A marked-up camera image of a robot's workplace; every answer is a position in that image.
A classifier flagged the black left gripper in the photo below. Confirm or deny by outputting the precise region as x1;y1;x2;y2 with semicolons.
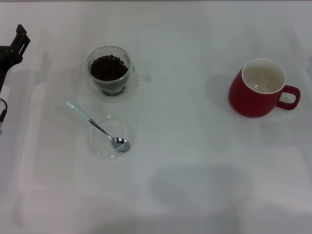
0;24;31;95

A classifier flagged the blue-handled metal spoon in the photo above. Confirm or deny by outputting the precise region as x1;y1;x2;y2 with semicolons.
65;99;131;153

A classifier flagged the red ceramic mug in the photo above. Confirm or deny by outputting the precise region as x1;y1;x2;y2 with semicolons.
228;58;301;118

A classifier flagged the dark coffee beans pile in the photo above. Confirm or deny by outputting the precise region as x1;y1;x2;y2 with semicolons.
89;54;129;97

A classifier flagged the clear glass dish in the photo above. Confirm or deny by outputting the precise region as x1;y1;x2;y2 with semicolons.
89;116;134;159

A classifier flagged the clear double-wall glass cup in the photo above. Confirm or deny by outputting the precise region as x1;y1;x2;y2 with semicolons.
85;46;152;103

